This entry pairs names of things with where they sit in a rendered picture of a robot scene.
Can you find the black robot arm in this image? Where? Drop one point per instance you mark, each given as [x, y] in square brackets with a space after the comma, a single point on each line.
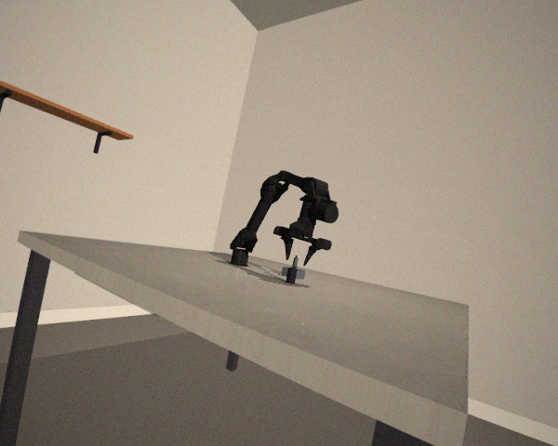
[317, 204]

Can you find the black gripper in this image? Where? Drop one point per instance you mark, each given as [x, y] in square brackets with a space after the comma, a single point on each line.
[317, 244]

